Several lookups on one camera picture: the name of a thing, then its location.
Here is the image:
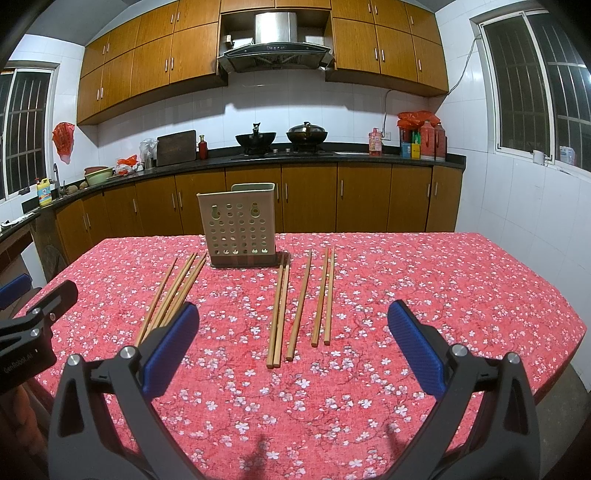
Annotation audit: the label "wooden chopstick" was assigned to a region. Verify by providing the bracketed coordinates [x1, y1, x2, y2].
[155, 253, 207, 327]
[137, 253, 197, 344]
[266, 252, 286, 369]
[311, 247, 329, 347]
[135, 258, 177, 347]
[273, 252, 290, 368]
[324, 248, 335, 346]

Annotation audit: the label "wooden chopstick single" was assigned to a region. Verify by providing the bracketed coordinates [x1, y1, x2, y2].
[286, 252, 312, 361]

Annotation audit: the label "yellow detergent bottle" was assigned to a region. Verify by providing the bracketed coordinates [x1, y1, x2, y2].
[36, 178, 52, 207]

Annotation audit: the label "green basin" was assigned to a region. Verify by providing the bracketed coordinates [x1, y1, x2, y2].
[85, 167, 113, 186]

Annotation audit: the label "red bag on counter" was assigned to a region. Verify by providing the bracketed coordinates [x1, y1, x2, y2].
[114, 155, 141, 176]

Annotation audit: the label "red floral tablecloth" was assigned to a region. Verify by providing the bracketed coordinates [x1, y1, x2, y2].
[32, 233, 586, 479]

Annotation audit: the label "red hanging plastic bag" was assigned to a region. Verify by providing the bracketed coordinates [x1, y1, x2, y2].
[52, 122, 75, 165]

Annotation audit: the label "beige perforated utensil holder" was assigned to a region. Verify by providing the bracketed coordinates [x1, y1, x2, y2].
[197, 182, 277, 268]

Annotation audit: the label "dark wooden cutting board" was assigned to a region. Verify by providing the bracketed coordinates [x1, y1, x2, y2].
[156, 130, 197, 167]

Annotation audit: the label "left barred window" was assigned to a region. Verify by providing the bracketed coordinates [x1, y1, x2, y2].
[0, 68, 52, 200]

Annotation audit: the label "barred window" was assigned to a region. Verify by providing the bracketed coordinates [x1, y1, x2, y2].
[0, 68, 52, 200]
[472, 5, 590, 172]

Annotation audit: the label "small red bottle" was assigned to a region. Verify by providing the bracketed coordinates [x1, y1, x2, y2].
[198, 134, 208, 160]

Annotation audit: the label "lower wooden counter cabinets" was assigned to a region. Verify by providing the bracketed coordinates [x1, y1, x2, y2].
[31, 162, 464, 280]

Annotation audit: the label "black wok left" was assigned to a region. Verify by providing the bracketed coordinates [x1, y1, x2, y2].
[235, 123, 276, 156]

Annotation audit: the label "white cup on windowsill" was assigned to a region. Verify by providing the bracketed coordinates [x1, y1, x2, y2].
[532, 150, 546, 165]

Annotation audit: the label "black lidded wok right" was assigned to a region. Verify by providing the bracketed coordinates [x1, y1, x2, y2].
[287, 121, 328, 153]

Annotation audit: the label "red oil bottles group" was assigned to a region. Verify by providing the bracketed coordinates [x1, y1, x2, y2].
[398, 110, 447, 162]

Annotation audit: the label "pink bottle on counter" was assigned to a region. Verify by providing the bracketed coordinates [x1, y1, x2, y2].
[369, 127, 383, 156]

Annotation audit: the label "steel range hood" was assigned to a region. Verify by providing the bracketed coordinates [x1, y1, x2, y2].
[217, 8, 334, 73]

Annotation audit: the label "right barred window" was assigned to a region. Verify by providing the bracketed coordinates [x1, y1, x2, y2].
[472, 5, 590, 172]

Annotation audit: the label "upper wooden wall cabinets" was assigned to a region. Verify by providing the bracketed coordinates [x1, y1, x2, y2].
[77, 1, 449, 125]

